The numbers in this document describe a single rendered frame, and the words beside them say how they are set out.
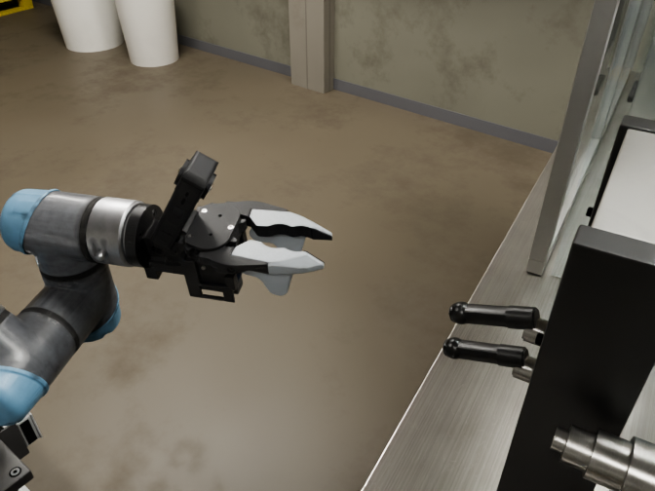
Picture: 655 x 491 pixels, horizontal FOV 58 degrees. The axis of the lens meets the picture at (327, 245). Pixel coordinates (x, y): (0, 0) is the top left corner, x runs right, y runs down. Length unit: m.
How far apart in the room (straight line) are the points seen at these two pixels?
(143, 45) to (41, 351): 4.30
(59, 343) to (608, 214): 0.57
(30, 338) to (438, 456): 0.52
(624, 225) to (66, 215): 0.55
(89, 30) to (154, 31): 0.72
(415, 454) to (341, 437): 1.12
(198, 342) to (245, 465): 0.56
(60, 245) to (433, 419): 0.54
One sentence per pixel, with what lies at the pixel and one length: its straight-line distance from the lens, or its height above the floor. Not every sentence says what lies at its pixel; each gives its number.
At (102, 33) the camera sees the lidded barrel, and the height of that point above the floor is 0.14.
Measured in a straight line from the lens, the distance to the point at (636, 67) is 0.99.
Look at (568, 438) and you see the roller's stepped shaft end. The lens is 0.33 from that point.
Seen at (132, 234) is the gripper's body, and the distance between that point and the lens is 0.65.
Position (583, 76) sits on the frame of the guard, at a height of 1.28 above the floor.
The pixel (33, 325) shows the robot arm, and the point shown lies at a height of 1.15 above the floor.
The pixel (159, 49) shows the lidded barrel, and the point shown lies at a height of 0.13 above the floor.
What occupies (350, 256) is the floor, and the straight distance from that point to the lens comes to 2.62.
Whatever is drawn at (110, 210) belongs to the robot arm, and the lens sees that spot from 0.67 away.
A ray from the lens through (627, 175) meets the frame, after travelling 0.35.
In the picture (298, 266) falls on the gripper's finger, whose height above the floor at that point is 1.23.
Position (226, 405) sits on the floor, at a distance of 2.06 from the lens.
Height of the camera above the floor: 1.60
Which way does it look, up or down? 36 degrees down
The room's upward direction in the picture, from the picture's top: straight up
